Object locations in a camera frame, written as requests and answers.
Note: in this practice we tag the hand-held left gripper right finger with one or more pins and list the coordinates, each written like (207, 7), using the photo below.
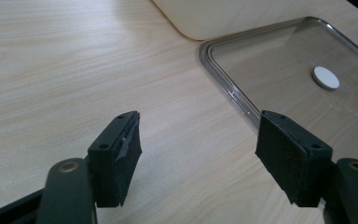
(287, 158)

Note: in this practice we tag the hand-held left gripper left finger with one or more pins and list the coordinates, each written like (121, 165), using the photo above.
(113, 161)

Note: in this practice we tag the light wooden board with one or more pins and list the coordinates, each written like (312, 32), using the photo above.
(230, 15)

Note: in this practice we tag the clear glass lid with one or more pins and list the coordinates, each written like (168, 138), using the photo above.
(279, 68)

